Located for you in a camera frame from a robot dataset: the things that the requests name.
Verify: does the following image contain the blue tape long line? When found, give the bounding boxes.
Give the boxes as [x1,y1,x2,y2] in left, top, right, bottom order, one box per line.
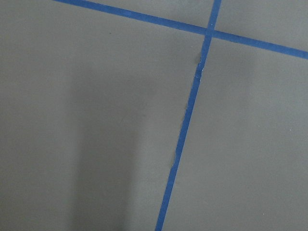
[155,0,221,231]

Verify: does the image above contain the brown paper table cover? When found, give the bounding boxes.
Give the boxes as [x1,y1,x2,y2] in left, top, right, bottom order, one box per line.
[0,0,308,231]

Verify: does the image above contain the blue tape cross line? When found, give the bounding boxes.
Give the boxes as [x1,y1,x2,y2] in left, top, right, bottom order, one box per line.
[60,0,308,59]

